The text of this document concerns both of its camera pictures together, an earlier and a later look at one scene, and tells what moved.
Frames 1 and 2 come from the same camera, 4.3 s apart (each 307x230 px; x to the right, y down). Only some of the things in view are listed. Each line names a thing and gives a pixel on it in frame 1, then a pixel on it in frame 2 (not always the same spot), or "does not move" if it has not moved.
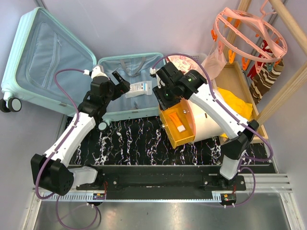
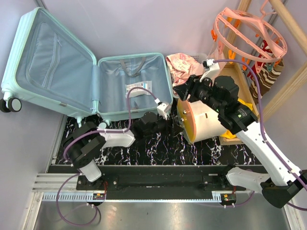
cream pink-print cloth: x=184 y=63 does not move
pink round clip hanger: x=248 y=36 does not move
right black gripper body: x=166 y=96 to x=202 y=91
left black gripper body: x=115 y=92 to x=162 y=126
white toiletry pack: x=140 y=88 does not move
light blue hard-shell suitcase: x=44 y=66 does not move
